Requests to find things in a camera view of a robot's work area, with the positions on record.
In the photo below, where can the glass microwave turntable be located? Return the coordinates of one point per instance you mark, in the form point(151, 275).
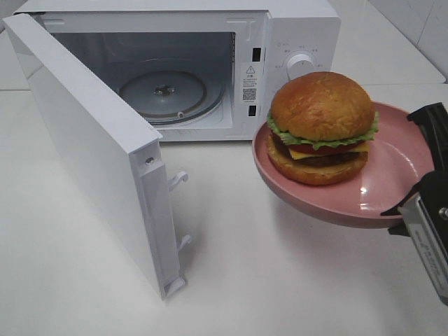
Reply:
point(170, 97)

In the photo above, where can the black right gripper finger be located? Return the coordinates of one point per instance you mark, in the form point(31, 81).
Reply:
point(432, 122)

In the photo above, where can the white warning label sticker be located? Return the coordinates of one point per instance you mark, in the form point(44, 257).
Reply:
point(249, 79)

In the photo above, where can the burger with lettuce and cheese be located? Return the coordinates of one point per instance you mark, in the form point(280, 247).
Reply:
point(320, 126)

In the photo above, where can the white microwave oven body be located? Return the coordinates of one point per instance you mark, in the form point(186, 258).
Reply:
point(121, 40)

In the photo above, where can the white upper dial knob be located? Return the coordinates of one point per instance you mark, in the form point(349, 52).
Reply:
point(299, 64)

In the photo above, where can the white microwave door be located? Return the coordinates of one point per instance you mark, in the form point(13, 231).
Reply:
point(110, 150)

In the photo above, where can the pink plate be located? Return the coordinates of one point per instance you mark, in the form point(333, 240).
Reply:
point(398, 158)

